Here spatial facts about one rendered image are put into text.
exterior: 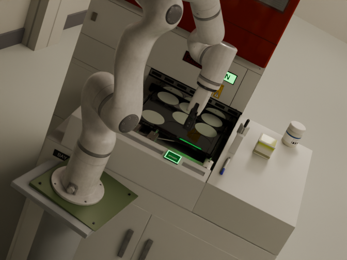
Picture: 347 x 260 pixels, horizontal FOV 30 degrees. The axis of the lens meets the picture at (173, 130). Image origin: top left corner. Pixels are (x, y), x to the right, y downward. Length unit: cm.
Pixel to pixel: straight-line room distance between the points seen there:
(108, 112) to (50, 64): 276
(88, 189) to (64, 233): 20
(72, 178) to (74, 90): 96
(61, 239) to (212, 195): 55
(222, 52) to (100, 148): 51
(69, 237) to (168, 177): 41
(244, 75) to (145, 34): 101
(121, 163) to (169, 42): 68
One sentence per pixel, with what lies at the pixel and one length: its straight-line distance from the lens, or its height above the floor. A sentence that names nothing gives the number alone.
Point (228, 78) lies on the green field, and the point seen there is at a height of 110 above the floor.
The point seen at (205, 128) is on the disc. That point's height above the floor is 90.
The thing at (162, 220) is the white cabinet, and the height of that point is 73.
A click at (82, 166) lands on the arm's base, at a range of 214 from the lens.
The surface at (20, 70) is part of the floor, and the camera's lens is 453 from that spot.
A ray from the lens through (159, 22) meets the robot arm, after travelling 180.
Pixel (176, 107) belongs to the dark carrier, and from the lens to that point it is 283.
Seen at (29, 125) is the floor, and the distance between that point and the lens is 400.
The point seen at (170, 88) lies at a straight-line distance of 289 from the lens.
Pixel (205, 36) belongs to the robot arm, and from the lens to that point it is 207.
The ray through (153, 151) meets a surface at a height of 96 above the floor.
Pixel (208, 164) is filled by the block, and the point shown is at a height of 91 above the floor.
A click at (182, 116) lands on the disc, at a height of 90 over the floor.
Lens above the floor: 220
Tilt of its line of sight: 29 degrees down
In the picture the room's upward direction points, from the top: 24 degrees clockwise
